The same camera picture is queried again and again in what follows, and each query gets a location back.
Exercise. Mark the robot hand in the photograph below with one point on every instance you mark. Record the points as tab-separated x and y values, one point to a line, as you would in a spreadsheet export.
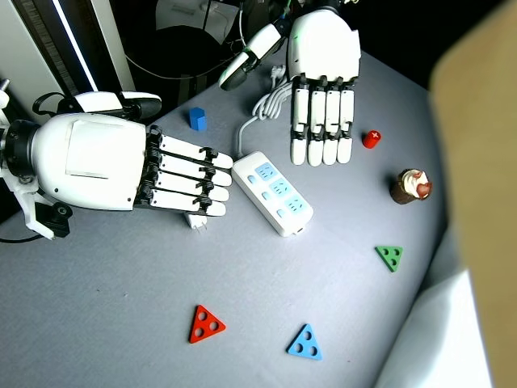
323	48
89	161

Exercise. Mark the white power plug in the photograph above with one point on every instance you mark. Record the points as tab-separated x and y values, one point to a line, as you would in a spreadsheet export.
196	222

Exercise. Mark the white power strip blue sockets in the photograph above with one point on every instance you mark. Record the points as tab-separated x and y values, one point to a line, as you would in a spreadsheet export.
271	190

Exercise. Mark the red cylinder with white cross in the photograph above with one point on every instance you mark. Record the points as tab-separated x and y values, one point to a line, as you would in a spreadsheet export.
371	139

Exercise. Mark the blue block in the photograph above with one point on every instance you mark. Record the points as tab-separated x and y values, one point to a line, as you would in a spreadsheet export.
198	118

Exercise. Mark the white cabinet with light strip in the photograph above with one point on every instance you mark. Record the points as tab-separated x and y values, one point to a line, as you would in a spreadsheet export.
32	48

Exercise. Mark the black round chair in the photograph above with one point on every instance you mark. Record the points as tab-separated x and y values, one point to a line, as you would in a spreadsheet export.
182	52

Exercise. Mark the white background box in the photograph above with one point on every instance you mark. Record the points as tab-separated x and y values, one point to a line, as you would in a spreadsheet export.
182	12

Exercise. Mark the brown toy cupcake with cream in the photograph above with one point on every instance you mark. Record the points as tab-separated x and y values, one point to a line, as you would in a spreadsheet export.
410	186

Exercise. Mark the red triangle with three holes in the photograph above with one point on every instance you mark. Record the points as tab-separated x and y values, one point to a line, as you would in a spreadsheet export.
204	321

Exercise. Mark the beige blurred panel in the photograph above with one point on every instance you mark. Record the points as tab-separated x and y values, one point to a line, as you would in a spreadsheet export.
484	161

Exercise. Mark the grey table cloth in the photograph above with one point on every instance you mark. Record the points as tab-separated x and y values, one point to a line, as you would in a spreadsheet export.
323	262

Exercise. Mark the green triangle with three holes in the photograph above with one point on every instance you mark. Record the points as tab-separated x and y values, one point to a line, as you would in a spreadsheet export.
389	256

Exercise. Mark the blue triangle with three holes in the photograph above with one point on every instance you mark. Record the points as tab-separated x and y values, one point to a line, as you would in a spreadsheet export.
305	343

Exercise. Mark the white sheet beside table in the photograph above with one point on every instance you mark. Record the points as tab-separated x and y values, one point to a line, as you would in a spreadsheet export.
444	343

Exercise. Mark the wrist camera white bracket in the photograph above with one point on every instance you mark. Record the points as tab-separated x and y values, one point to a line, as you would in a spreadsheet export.
56	218

